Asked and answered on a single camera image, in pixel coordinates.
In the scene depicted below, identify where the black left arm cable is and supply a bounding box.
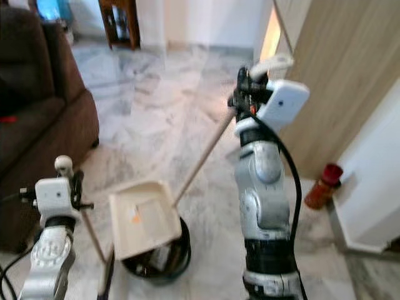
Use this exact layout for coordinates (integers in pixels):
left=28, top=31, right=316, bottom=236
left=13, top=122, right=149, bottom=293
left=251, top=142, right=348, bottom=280
left=0, top=189, right=38, bottom=298

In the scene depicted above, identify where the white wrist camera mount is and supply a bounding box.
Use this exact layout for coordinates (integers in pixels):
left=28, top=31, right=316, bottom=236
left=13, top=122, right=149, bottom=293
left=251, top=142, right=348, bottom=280
left=34, top=176, right=79, bottom=221
left=235, top=77, right=312, bottom=138

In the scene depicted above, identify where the brown fabric sofa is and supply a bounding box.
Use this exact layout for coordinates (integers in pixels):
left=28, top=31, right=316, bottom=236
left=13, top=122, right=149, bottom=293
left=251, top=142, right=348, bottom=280
left=0, top=6, right=101, bottom=254

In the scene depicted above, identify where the wooden handled broom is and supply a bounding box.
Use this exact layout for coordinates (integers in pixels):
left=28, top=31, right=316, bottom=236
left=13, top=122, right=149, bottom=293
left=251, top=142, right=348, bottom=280
left=54, top=154, right=117, bottom=300

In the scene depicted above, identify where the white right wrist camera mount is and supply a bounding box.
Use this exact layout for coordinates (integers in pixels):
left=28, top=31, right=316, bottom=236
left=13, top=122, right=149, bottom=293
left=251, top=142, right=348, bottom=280
left=235, top=77, right=312, bottom=138

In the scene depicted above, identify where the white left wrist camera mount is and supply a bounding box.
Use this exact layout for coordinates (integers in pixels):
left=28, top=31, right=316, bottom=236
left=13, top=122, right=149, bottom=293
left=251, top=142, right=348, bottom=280
left=34, top=176, right=79, bottom=221

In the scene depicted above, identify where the black round bin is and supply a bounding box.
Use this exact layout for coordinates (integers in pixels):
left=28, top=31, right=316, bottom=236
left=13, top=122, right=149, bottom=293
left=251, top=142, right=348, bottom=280
left=121, top=216, right=192, bottom=286

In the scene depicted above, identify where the blue cardboard box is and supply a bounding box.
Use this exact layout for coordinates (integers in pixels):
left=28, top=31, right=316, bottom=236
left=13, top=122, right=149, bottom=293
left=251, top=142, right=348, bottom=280
left=35, top=0, right=73, bottom=24

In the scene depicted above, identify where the tall light wood cabinet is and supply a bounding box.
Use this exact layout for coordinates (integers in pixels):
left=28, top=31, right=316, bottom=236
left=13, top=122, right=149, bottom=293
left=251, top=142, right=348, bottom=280
left=252, top=0, right=400, bottom=180

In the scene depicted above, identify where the beige long handled dustpan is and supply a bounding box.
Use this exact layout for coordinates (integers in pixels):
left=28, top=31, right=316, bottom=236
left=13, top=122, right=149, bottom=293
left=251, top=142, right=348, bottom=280
left=107, top=52, right=296, bottom=262

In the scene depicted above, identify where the dark wooden side table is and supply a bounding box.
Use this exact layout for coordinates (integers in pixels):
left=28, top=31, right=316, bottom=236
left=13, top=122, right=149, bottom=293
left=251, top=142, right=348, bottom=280
left=97, top=0, right=142, bottom=51

